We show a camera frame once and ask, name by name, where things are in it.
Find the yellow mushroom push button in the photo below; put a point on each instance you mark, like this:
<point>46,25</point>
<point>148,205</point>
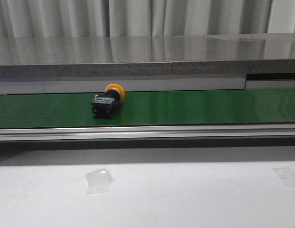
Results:
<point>105,105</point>

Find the clear tape patch left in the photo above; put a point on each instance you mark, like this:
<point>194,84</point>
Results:
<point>99,181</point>

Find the clear tape patch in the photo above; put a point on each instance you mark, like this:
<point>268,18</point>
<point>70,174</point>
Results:
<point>99,181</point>
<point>286,176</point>

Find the green conveyor belt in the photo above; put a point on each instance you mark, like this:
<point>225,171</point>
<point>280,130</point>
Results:
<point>151,108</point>

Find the dark granite counter slab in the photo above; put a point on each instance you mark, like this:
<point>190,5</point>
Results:
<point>39,59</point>

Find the grey panel under counter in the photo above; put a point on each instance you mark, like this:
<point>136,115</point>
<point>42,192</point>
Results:
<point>148,83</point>

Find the clear tape patch right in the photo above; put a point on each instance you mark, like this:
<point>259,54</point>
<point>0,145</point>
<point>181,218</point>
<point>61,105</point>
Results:
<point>286,176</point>

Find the white pleated curtain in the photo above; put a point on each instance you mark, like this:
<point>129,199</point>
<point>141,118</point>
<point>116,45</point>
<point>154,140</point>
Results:
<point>115,18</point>

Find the aluminium conveyor side rail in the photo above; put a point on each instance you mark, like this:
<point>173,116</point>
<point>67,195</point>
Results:
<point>148,132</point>

